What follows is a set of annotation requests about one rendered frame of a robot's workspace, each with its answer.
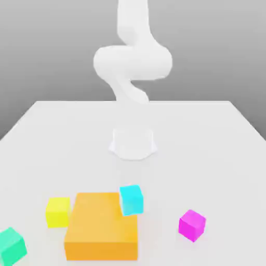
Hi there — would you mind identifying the small cyan cube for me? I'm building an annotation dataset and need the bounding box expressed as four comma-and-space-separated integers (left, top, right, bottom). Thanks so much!
119, 184, 144, 217

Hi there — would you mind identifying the small yellow cube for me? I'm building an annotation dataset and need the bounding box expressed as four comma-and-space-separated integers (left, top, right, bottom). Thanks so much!
45, 196, 72, 229

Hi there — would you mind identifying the small magenta cube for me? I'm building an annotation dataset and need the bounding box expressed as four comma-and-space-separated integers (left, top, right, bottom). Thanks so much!
178, 209, 207, 243

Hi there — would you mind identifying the small green cube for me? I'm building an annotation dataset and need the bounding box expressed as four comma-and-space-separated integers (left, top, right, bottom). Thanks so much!
0, 227, 28, 266

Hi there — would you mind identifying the large orange box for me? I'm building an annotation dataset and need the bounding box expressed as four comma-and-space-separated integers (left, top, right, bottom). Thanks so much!
63, 192, 139, 261

